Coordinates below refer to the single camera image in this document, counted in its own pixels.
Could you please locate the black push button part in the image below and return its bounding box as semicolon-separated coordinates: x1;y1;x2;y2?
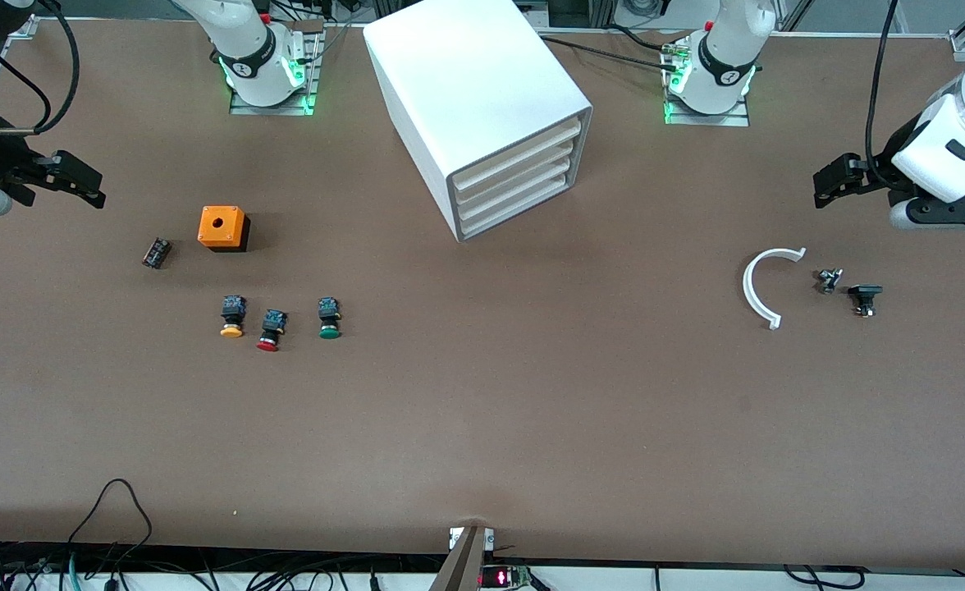
848;284;884;318

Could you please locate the black cable on table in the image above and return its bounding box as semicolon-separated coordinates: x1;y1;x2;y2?
540;34;682;71

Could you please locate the white curved plastic bracket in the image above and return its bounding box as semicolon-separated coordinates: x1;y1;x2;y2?
743;247;807;331

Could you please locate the red-lit electronic board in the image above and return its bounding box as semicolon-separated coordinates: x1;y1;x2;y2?
479;565;534;589

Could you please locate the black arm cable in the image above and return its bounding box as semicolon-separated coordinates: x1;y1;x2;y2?
863;0;902;190
0;0;81;136

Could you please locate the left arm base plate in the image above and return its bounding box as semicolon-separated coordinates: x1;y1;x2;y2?
664;41;752;127

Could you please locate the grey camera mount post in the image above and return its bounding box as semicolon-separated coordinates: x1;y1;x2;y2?
428;525;496;591

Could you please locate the yellow push button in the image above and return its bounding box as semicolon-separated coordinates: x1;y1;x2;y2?
219;295;246;338

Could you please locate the orange button enclosure box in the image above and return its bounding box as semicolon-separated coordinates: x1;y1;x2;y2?
197;205;251;254

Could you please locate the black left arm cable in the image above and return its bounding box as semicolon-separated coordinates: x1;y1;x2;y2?
863;0;902;190

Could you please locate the black looped cable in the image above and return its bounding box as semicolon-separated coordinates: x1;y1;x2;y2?
66;479;153;567

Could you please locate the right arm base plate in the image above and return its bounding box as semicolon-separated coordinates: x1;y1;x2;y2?
230;21;320;117

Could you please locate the red push button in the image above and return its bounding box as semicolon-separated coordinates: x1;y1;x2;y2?
256;309;289;353

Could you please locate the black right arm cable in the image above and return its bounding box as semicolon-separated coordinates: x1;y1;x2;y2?
0;0;81;136

